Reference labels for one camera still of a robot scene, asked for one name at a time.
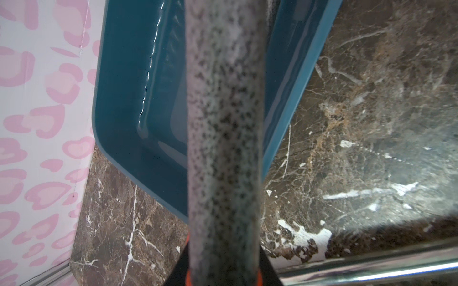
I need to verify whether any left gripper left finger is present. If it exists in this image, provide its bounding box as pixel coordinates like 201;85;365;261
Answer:
163;244;189;286

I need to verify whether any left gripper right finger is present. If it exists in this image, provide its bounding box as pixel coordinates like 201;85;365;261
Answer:
258;247;283;286

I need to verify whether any teal plastic storage box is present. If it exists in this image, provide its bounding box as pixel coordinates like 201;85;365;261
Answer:
93;1;341;222

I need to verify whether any blue handled metal tool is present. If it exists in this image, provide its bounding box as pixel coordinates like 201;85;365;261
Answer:
279;238;458;286

